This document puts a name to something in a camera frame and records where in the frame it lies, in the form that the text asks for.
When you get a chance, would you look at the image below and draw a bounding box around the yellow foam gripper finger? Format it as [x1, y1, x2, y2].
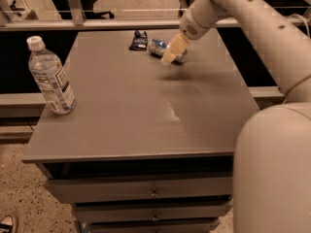
[161, 33, 190, 65]

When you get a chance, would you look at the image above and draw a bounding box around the redbull can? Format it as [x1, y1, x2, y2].
[148, 38, 188, 64]

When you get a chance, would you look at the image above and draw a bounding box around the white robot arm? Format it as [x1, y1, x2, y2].
[161, 0, 311, 233]

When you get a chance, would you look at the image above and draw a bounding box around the blue rxbar blueberry wrapper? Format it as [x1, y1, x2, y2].
[129, 30, 148, 50]

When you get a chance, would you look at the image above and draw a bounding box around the grey drawer cabinet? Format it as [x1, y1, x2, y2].
[20, 28, 286, 233]

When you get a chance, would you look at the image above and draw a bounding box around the clear plastic water bottle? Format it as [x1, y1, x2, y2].
[26, 36, 76, 115]

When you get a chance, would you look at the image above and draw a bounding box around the middle grey drawer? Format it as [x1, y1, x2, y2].
[74, 197, 232, 222]

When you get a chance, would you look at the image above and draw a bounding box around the grey drawer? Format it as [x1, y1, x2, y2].
[78, 218, 220, 233]
[46, 173, 232, 204]
[74, 197, 232, 222]

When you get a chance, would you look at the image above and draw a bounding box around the top grey drawer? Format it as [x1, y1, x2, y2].
[46, 173, 232, 204]

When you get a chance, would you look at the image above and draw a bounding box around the bottom grey drawer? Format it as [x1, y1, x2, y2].
[78, 218, 220, 233]

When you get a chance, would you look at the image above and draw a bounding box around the black and white sneaker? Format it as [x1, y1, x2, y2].
[0, 216, 17, 233]

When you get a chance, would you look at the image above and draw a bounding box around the metal railing frame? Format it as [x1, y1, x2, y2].
[0, 0, 311, 33]

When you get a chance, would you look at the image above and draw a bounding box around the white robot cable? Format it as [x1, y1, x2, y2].
[281, 13, 311, 106]

